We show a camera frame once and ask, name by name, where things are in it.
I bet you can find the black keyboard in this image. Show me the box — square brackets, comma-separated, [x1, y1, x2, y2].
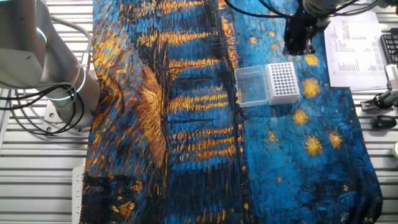
[379, 27, 398, 65]

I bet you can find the white cable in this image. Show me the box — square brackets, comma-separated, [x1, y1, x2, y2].
[49, 15, 94, 74]

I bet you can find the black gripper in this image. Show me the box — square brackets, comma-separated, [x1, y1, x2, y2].
[283, 15, 331, 57]

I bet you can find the white pipette tip box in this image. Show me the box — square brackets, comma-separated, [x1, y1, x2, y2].
[234, 61, 302, 108]

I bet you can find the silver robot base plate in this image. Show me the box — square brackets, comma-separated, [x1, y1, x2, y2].
[42, 99, 94, 133]

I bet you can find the white printed paper sheet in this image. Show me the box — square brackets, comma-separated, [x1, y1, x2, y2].
[323, 11, 389, 92]

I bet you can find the starry night print tablecloth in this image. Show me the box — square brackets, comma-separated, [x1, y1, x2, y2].
[79, 0, 384, 224]

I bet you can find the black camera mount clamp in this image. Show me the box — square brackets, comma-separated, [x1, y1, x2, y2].
[360, 89, 398, 111]

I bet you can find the black computer mouse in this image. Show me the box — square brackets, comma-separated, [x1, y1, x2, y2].
[371, 114, 398, 129]

